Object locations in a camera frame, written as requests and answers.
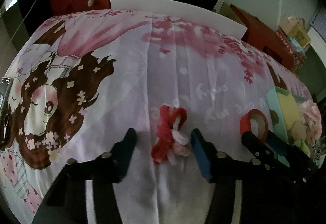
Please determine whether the red white pipe-cleaner flower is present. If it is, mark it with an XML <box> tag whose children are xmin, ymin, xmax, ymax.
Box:
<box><xmin>151</xmin><ymin>105</ymin><xmax>191</xmax><ymax>165</ymax></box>

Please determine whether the red tape roll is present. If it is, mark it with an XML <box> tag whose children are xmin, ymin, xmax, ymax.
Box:
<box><xmin>240</xmin><ymin>109</ymin><xmax>268</xmax><ymax>143</ymax></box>

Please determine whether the pink white fuzzy sock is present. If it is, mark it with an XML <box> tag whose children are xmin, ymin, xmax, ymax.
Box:
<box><xmin>299</xmin><ymin>100</ymin><xmax>322</xmax><ymax>146</ymax></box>

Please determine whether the mint green cardboard tray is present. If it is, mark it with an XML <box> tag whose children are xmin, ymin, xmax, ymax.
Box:
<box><xmin>266</xmin><ymin>87</ymin><xmax>325</xmax><ymax>168</ymax></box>

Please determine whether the pink cartoon bed sheet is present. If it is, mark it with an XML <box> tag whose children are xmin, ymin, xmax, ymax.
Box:
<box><xmin>1</xmin><ymin>10</ymin><xmax>311</xmax><ymax>223</ymax></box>

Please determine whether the patterned red white box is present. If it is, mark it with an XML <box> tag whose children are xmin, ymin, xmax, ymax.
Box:
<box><xmin>276</xmin><ymin>29</ymin><xmax>305</xmax><ymax>76</ymax></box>

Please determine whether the smartphone on bed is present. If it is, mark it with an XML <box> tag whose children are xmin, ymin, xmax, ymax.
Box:
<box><xmin>1</xmin><ymin>77</ymin><xmax>13</xmax><ymax>147</ymax></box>

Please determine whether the red cardboard box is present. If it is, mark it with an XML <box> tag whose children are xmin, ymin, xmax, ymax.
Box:
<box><xmin>230</xmin><ymin>4</ymin><xmax>294</xmax><ymax>70</ymax></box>

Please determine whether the white foam board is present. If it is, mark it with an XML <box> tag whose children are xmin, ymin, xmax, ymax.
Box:
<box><xmin>110</xmin><ymin>0</ymin><xmax>247</xmax><ymax>39</ymax></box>

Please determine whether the small beige gift bag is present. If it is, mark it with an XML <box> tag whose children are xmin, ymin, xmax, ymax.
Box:
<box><xmin>279</xmin><ymin>15</ymin><xmax>311</xmax><ymax>48</ymax></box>

